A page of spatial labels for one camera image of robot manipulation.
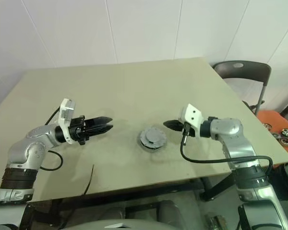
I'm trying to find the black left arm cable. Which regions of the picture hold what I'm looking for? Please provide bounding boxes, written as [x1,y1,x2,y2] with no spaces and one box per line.
[40,107,63,172]

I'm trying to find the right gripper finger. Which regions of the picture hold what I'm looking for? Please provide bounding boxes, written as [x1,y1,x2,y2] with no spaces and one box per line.
[164,124,183,131]
[163,120,183,127]

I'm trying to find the motor parts on orange tray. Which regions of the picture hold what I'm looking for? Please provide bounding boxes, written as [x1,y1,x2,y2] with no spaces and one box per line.
[256,110,288,161]

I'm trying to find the shiny metal bracket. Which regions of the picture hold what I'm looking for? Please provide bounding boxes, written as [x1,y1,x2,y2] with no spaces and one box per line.
[204,214,228,230]

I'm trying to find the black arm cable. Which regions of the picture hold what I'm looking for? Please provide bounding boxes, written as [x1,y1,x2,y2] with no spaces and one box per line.
[180,122,274,179]
[40,107,63,172]

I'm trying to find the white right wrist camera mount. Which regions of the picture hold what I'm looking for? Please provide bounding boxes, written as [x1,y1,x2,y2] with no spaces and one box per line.
[180,103,204,138]

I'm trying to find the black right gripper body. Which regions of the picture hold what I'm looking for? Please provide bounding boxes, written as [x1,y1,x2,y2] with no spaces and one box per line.
[181,122,196,138]

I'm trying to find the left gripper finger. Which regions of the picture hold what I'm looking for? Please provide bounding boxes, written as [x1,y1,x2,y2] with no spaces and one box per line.
[84,116,114,127]
[86,125,114,138]

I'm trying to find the grey motor cover with board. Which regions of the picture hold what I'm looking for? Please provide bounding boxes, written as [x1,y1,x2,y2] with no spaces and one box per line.
[137,126,168,150]

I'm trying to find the grey robot torso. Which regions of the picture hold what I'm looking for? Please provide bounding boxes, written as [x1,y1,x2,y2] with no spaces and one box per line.
[62,215,178,230]

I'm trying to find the black metal table frame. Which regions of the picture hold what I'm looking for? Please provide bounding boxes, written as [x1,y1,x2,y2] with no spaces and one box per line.
[26,176,237,211]

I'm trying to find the black folding chair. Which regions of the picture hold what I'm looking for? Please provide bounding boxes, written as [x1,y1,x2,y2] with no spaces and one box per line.
[213,60,272,116]

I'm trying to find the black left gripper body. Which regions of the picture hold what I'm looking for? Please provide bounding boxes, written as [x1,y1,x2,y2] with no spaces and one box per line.
[68,115,89,146]

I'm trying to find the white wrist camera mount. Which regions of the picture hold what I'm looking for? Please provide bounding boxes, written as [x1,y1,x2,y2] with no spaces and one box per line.
[180,103,204,138]
[59,98,77,145]

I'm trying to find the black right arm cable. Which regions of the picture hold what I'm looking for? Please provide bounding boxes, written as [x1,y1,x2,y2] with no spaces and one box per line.
[180,122,274,179]

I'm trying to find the thin black loose cable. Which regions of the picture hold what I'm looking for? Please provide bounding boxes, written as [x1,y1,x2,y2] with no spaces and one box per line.
[81,163,95,196]

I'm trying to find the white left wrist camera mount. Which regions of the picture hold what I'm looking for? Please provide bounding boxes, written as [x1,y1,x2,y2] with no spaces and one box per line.
[59,98,77,145]

